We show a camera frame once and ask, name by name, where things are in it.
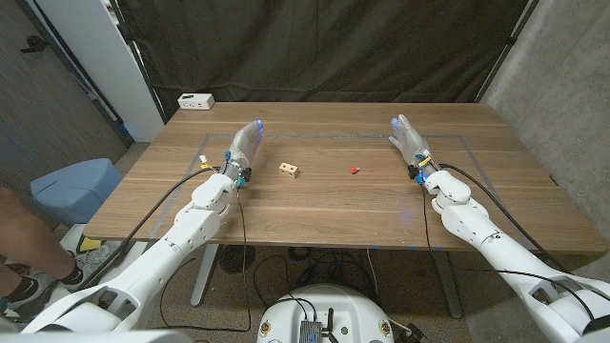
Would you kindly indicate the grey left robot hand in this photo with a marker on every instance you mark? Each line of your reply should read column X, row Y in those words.
column 243, row 147

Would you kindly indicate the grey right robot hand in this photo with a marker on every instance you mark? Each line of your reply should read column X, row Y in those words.
column 412, row 143

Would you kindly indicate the red-headed wooden screw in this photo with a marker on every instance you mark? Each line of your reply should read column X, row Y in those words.
column 353, row 170

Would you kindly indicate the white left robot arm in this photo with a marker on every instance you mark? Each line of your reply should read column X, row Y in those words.
column 190, row 228

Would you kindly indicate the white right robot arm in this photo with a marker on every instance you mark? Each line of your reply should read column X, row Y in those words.
column 476, row 228

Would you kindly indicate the white power strip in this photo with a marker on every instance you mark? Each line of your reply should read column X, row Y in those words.
column 195, row 101

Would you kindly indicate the round black floor fan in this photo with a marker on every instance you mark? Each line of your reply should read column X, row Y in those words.
column 237, row 258

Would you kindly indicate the black backdrop curtain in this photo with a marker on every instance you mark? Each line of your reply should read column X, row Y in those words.
column 314, row 47

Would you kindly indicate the white table leg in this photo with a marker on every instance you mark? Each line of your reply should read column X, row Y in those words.
column 205, row 276

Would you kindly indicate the grey table leg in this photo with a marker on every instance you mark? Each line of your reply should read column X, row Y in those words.
column 448, row 286

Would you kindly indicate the white cabinet panel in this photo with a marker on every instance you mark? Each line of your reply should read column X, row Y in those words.
column 109, row 62

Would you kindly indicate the blue padded stool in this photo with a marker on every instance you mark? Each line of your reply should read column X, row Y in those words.
column 76, row 188

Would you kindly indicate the yellow black floor object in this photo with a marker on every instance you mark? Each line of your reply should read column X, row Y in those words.
column 89, row 244

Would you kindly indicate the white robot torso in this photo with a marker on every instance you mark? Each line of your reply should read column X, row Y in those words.
column 329, row 309

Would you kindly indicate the grey black sneaker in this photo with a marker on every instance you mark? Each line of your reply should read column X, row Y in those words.
column 26, row 291
column 93, row 261

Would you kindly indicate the black floor device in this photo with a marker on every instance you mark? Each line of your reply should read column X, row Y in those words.
column 415, row 334

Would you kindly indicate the grey electronics box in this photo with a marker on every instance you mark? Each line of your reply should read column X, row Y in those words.
column 311, row 332

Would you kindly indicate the person's bare leg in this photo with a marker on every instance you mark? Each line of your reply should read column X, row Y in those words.
column 24, row 238

